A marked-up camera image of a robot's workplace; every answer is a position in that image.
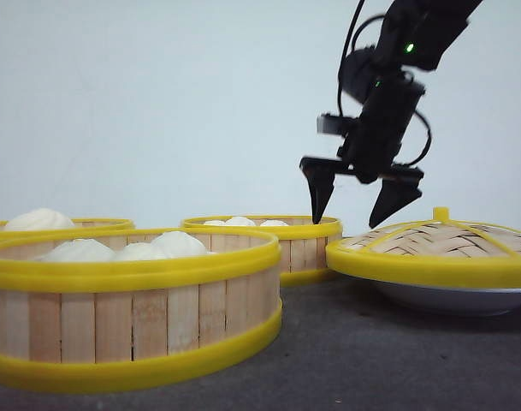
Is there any white bun back right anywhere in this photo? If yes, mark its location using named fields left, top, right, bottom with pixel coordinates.
left=259, top=219, right=288, bottom=227

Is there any white shallow plate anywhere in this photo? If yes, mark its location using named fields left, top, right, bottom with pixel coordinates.
left=354, top=277, right=521, bottom=317

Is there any large white bun left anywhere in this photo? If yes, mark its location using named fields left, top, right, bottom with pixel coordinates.
left=4, top=208, right=75, bottom=231

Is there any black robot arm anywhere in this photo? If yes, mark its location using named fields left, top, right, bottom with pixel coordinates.
left=299, top=1, right=479, bottom=228

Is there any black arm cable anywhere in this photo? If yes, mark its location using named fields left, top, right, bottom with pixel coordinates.
left=336, top=0, right=432, bottom=168

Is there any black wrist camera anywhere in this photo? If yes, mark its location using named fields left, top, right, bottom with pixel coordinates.
left=317, top=113, right=359, bottom=137

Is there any white bun back left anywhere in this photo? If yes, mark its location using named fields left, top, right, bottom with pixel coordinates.
left=203, top=219, right=226, bottom=226

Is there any white bun back middle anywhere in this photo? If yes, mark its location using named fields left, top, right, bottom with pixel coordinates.
left=224, top=216, right=257, bottom=227

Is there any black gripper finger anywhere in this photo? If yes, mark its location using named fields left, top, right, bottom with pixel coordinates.
left=369, top=164, right=424, bottom=228
left=299, top=157, right=355, bottom=224

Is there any white bun front right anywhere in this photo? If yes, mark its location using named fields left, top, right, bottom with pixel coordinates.
left=151, top=231, right=209, bottom=258

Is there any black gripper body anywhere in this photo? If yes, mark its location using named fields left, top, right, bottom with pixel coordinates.
left=338, top=76, right=425, bottom=184

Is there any bamboo steamer basket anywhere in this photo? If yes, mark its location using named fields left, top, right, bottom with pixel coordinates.
left=0, top=229, right=282, bottom=393
left=181, top=214, right=343, bottom=287
left=0, top=217, right=135, bottom=242

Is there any white bun front left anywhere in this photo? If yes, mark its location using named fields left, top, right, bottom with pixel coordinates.
left=38, top=239, right=115, bottom=262

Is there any woven bamboo steamer lid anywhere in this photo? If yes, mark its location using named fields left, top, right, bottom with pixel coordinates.
left=326, top=207, right=521, bottom=290

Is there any white bun front middle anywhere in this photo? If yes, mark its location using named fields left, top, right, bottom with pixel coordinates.
left=111, top=242, right=168, bottom=261

